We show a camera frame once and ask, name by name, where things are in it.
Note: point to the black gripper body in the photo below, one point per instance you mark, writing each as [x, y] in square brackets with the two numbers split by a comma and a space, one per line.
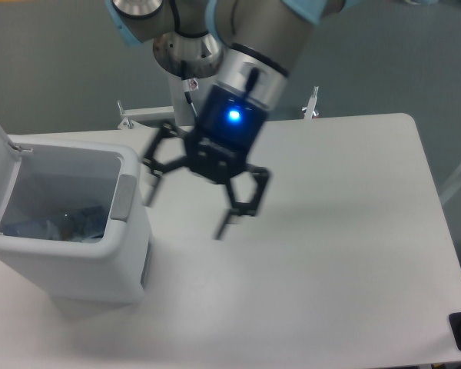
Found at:
[224, 132]

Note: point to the clear plastic bottle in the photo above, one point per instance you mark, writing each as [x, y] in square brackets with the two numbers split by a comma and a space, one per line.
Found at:
[81, 225]

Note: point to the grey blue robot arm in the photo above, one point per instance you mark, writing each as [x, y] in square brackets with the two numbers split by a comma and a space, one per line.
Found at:
[250, 49]

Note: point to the white trash can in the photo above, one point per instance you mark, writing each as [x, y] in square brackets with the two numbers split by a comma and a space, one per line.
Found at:
[40, 177]

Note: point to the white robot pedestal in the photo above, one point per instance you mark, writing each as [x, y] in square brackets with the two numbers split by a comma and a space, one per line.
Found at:
[191, 65]

